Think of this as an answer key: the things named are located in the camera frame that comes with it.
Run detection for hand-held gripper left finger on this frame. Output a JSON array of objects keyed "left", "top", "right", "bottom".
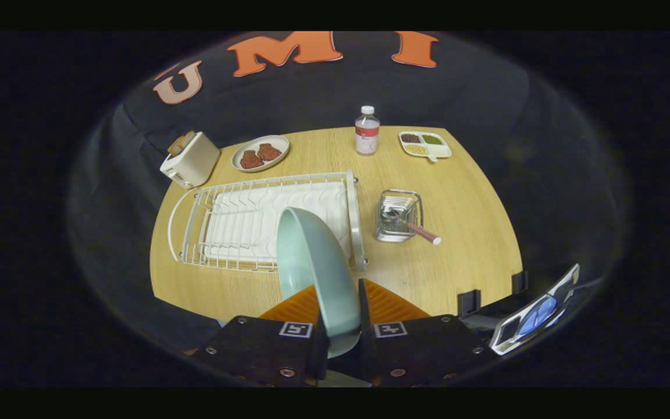
[{"left": 193, "top": 284, "right": 331, "bottom": 388}]

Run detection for white and blue device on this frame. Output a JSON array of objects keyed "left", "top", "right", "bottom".
[{"left": 489, "top": 263, "right": 581, "bottom": 356}]

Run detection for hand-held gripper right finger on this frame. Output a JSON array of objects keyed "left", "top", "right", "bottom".
[{"left": 358, "top": 278, "right": 496, "bottom": 388}]

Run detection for metal wire basket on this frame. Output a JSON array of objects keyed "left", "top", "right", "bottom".
[{"left": 375, "top": 189, "right": 424, "bottom": 243}]

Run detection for white ribbed drain tray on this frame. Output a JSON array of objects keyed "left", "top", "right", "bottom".
[{"left": 202, "top": 182, "right": 352, "bottom": 265}]

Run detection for red-handled metal spoon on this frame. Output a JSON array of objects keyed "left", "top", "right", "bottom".
[{"left": 383, "top": 205, "right": 442, "bottom": 246}]

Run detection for light green plate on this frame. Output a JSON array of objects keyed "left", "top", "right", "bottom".
[{"left": 276, "top": 207, "right": 362, "bottom": 358}]

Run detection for white wire dish rack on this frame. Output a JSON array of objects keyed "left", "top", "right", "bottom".
[{"left": 167, "top": 170, "right": 368, "bottom": 274}]

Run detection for white toaster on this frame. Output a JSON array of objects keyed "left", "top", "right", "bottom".
[{"left": 159, "top": 132, "right": 221, "bottom": 190}]

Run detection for white divided bean tray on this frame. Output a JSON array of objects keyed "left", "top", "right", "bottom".
[{"left": 398, "top": 130, "right": 452, "bottom": 162}]

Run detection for black backdrop cloth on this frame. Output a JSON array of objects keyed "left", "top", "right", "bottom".
[{"left": 67, "top": 31, "right": 626, "bottom": 361}]

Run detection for clear bottle red label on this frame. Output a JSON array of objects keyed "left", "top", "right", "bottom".
[{"left": 354, "top": 105, "right": 380, "bottom": 156}]

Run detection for toast slices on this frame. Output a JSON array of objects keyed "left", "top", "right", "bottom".
[{"left": 167, "top": 130, "right": 196, "bottom": 155}]

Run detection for beige plate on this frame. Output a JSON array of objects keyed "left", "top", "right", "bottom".
[{"left": 231, "top": 135, "right": 290, "bottom": 173}]

